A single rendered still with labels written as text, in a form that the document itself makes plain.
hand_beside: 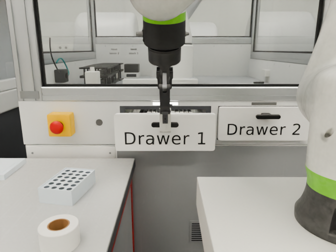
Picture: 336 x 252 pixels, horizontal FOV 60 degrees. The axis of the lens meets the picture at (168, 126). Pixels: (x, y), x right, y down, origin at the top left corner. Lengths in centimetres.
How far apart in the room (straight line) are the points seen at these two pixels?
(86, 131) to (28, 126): 19
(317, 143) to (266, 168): 58
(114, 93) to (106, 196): 35
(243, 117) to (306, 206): 49
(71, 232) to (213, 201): 26
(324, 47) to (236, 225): 36
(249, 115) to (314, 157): 49
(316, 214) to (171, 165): 59
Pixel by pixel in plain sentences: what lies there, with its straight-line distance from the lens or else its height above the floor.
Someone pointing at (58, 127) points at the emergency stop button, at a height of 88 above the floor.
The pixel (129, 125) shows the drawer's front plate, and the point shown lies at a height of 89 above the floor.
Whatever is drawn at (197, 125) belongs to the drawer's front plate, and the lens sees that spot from 83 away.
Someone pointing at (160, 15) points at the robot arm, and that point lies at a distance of 49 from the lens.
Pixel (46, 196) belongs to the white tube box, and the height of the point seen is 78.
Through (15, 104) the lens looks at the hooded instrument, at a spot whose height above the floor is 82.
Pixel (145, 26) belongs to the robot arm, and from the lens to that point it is 64.
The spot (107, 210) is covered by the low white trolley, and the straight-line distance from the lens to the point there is 68.
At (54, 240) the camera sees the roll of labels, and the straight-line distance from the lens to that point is 56.
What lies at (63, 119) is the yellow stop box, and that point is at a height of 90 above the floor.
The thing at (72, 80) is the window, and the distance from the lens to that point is 99.
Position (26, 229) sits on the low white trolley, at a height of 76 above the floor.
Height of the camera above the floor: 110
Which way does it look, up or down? 15 degrees down
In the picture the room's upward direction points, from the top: straight up
